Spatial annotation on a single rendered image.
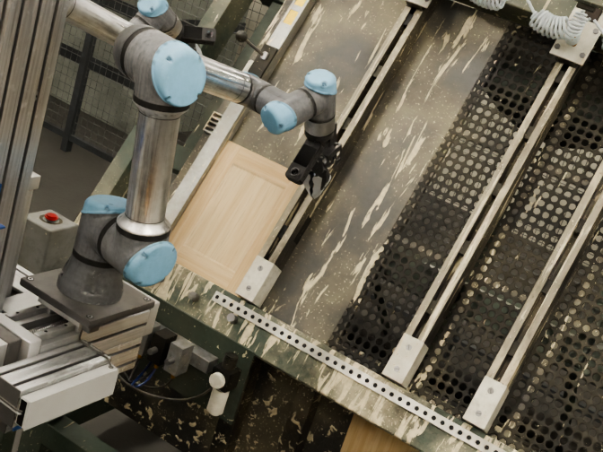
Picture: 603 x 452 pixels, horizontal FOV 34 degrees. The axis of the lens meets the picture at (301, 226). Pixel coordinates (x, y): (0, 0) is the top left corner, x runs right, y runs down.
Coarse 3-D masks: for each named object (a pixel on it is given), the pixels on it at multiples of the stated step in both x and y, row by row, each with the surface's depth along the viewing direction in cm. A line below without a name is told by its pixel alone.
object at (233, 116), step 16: (304, 16) 312; (288, 32) 308; (272, 64) 307; (224, 112) 305; (240, 112) 304; (224, 128) 303; (208, 144) 303; (224, 144) 304; (208, 160) 301; (192, 176) 301; (176, 192) 301; (192, 192) 300; (176, 208) 299
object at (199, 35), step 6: (186, 30) 287; (192, 30) 287; (198, 30) 288; (204, 30) 288; (210, 30) 288; (186, 36) 286; (192, 36) 287; (198, 36) 287; (204, 36) 288; (210, 36) 288; (192, 42) 288; (198, 42) 288; (204, 42) 288; (210, 42) 288
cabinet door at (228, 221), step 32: (224, 160) 302; (256, 160) 299; (224, 192) 299; (256, 192) 296; (288, 192) 292; (192, 224) 298; (224, 224) 295; (256, 224) 292; (192, 256) 294; (224, 256) 292; (224, 288) 288
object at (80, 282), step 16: (80, 256) 221; (64, 272) 224; (80, 272) 222; (96, 272) 222; (112, 272) 224; (64, 288) 223; (80, 288) 221; (96, 288) 223; (112, 288) 224; (96, 304) 223
